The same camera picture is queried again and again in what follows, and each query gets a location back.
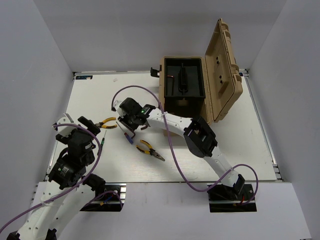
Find orange handled tool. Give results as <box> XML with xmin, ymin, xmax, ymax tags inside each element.
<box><xmin>94</xmin><ymin>116</ymin><xmax>118</xmax><ymax>130</ymax></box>

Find yellow black needle-nose pliers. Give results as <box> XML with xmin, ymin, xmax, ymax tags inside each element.
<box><xmin>135</xmin><ymin>139</ymin><xmax>166</xmax><ymax>162</ymax></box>

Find large brown hex key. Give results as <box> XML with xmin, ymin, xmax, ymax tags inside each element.
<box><xmin>166</xmin><ymin>75</ymin><xmax>175</xmax><ymax>96</ymax></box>

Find tan plastic toolbox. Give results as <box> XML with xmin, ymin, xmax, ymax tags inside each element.
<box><xmin>150</xmin><ymin>18</ymin><xmax>243</xmax><ymax>124</ymax></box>

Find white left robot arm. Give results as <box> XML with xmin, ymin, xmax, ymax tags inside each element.
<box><xmin>7</xmin><ymin>114</ymin><xmax>106</xmax><ymax>240</ymax></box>

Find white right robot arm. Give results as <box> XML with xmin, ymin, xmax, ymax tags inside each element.
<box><xmin>112</xmin><ymin>97</ymin><xmax>245</xmax><ymax>200</ymax></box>

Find black green screwdriver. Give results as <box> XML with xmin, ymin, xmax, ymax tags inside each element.
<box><xmin>98</xmin><ymin>130</ymin><xmax>107</xmax><ymax>156</ymax></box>

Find blue red screwdriver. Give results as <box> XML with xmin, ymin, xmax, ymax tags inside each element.
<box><xmin>116</xmin><ymin>122</ymin><xmax>134</xmax><ymax>145</ymax></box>

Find blue XDOF label sticker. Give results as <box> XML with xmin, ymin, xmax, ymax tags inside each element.
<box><xmin>75</xmin><ymin>75</ymin><xmax>93</xmax><ymax>80</ymax></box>

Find black toolbox inner tray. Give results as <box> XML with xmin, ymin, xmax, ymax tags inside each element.
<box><xmin>164</xmin><ymin>57</ymin><xmax>206</xmax><ymax>100</ymax></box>

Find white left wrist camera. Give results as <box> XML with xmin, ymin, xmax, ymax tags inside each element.
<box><xmin>52</xmin><ymin>113</ymin><xmax>75</xmax><ymax>138</ymax></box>

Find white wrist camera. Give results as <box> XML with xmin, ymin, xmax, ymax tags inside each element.
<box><xmin>52</xmin><ymin>113</ymin><xmax>75</xmax><ymax>138</ymax></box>
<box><xmin>111</xmin><ymin>100</ymin><xmax>126</xmax><ymax>118</ymax></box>

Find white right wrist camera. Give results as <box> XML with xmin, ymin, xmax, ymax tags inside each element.
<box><xmin>111</xmin><ymin>100</ymin><xmax>126</xmax><ymax>118</ymax></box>

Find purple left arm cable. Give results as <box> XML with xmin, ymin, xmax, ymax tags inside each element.
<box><xmin>0</xmin><ymin>123</ymin><xmax>125</xmax><ymax>233</ymax></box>

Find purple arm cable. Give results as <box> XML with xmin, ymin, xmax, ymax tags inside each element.
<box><xmin>110</xmin><ymin>85</ymin><xmax>260</xmax><ymax>207</ymax></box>
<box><xmin>0</xmin><ymin>123</ymin><xmax>125</xmax><ymax>233</ymax></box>

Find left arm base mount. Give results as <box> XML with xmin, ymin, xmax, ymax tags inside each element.
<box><xmin>80</xmin><ymin>183</ymin><xmax>127</xmax><ymax>213</ymax></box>

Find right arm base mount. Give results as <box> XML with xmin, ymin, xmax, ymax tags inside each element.
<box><xmin>207</xmin><ymin>183</ymin><xmax>257</xmax><ymax>213</ymax></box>

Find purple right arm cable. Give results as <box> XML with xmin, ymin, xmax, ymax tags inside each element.
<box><xmin>110</xmin><ymin>85</ymin><xmax>260</xmax><ymax>207</ymax></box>

